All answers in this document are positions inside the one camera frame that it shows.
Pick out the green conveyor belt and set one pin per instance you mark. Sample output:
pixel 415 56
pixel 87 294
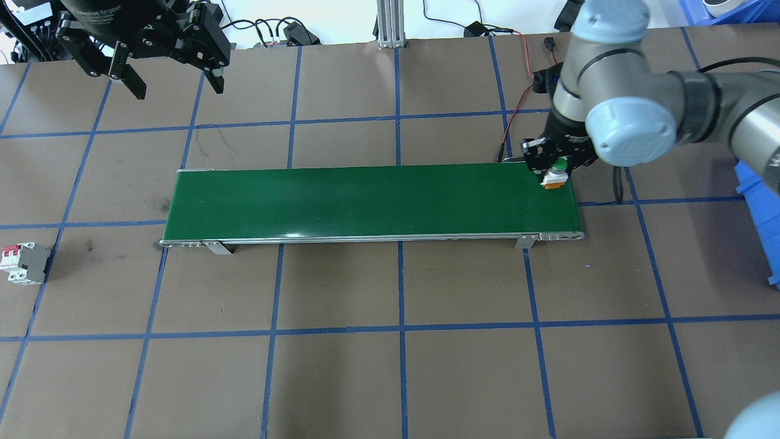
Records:
pixel 365 201

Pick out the aluminium frame post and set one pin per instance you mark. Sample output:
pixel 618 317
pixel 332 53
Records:
pixel 390 24

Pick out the small black box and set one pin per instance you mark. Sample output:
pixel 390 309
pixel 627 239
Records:
pixel 475 29

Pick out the blue storage bin foam liner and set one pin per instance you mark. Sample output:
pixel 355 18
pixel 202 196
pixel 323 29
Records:
pixel 762 231

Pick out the black power plug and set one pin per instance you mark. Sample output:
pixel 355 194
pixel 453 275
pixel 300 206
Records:
pixel 298 33

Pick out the blue bin with white parts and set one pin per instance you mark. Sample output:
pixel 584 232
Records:
pixel 755 12

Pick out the white circuit breaker red switches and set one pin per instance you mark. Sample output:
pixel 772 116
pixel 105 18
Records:
pixel 33 262

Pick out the black power adapter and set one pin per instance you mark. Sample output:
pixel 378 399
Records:
pixel 570 15

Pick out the small black connector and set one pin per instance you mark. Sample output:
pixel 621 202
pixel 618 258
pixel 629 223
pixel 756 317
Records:
pixel 549 44

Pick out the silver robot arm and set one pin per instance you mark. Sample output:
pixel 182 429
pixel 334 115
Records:
pixel 634 128

